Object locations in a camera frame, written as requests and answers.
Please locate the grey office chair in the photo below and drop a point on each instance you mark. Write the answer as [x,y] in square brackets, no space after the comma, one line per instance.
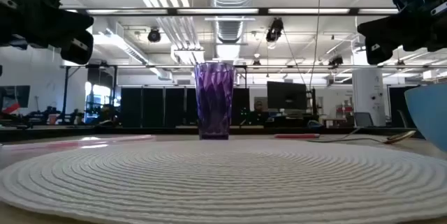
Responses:
[363,119]

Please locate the black partition panels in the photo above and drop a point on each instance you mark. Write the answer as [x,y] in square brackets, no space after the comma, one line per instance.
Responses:
[153,107]

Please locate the black ceiling spotlight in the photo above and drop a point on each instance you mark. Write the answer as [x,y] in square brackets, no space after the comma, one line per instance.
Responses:
[335,61]
[154,36]
[275,30]

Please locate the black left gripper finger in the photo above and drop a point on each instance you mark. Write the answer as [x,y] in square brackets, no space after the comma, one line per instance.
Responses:
[78,49]
[66,23]

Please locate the black metal table frame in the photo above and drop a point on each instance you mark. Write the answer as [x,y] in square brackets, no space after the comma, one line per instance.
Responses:
[104,130]

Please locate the black computer monitor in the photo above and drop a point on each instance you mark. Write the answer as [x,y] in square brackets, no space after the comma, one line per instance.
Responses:
[287,95]

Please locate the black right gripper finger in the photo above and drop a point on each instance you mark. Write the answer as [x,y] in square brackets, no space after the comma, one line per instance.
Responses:
[379,49]
[391,28]

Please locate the black overhead light bar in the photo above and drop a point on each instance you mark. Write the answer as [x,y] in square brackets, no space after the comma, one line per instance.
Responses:
[171,11]

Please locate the silver ventilation duct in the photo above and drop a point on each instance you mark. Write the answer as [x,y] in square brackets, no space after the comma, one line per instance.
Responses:
[230,30]

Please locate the person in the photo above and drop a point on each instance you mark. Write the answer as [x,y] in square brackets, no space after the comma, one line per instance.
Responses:
[258,106]

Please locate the white round plate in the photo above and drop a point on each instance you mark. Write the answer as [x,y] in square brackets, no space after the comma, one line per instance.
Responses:
[223,182]

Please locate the dark wall screen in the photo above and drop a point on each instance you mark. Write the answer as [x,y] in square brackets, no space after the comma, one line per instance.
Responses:
[15,98]

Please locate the white round column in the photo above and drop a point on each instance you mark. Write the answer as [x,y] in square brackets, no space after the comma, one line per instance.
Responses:
[369,95]

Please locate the blue bowl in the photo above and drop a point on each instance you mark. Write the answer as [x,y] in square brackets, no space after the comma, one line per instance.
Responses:
[431,116]

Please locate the purple faceted plastic cup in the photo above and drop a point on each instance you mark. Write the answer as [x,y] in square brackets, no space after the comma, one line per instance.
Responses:
[214,105]

